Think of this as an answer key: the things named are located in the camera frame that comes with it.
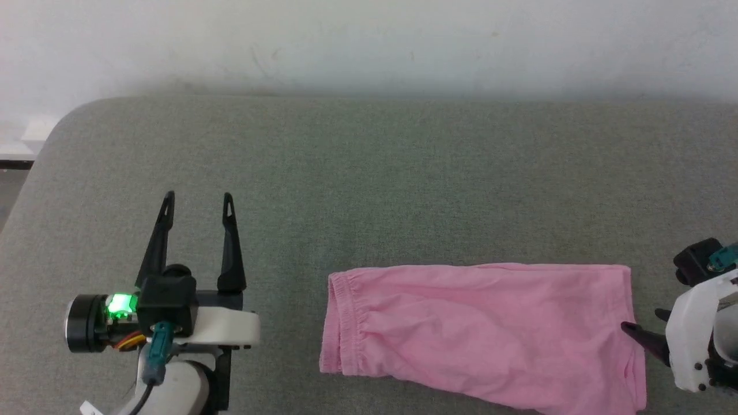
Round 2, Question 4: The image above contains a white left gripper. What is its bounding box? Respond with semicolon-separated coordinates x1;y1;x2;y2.
135;191;261;350

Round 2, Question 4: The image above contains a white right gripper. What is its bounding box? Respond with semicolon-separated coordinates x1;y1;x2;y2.
620;271;738;394

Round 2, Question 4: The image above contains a pink shorts garment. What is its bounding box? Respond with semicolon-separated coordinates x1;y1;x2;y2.
319;263;648;415

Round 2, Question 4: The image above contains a black cylindrical left gripper motor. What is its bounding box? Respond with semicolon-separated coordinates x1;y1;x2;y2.
65;293;140;354

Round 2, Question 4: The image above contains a black cable teal plug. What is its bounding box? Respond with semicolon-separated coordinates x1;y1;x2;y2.
707;243;738;273
134;322;174;415

